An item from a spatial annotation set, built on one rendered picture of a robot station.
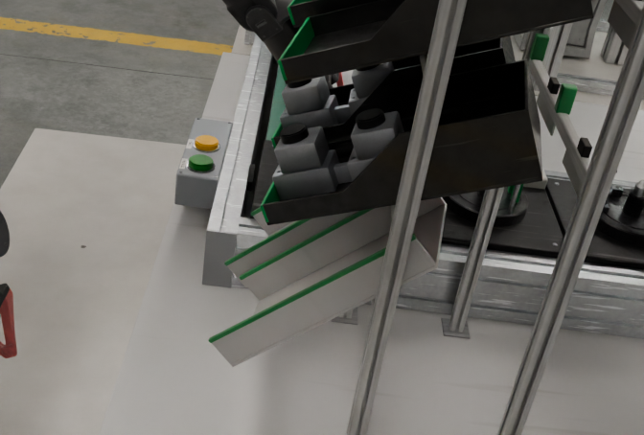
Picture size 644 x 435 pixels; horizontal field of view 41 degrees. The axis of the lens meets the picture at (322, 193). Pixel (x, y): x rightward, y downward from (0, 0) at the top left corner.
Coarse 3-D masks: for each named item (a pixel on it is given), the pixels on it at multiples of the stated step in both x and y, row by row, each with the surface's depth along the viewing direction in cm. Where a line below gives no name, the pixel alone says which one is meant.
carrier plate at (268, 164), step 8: (264, 144) 151; (272, 144) 151; (264, 152) 148; (272, 152) 148; (264, 160) 146; (272, 160) 146; (264, 168) 144; (272, 168) 144; (264, 176) 141; (256, 184) 139; (264, 184) 139; (256, 192) 137; (264, 192) 137; (256, 200) 135; (256, 208) 133
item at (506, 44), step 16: (464, 48) 105; (480, 48) 105; (496, 48) 92; (512, 48) 104; (400, 64) 108; (416, 64) 107; (464, 64) 93; (480, 64) 92; (496, 64) 92; (384, 80) 96; (400, 80) 95; (416, 80) 95; (336, 96) 111; (384, 96) 96; (400, 96) 96; (384, 112) 97; (336, 128) 100; (352, 128) 99
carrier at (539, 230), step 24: (480, 192) 142; (504, 192) 144; (528, 192) 149; (456, 216) 139; (504, 216) 137; (528, 216) 142; (552, 216) 143; (456, 240) 133; (504, 240) 135; (528, 240) 136; (552, 240) 137
